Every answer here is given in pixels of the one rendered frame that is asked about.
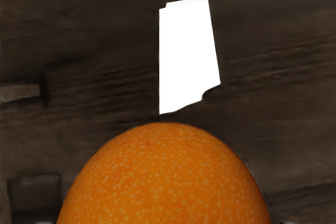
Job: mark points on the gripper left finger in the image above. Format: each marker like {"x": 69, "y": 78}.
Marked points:
{"x": 46, "y": 222}

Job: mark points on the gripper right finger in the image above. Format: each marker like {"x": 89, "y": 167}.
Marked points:
{"x": 282, "y": 222}

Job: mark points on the white angular block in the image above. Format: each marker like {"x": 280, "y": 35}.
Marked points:
{"x": 186, "y": 56}

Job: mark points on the orange fruit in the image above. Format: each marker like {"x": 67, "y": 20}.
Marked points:
{"x": 162, "y": 179}

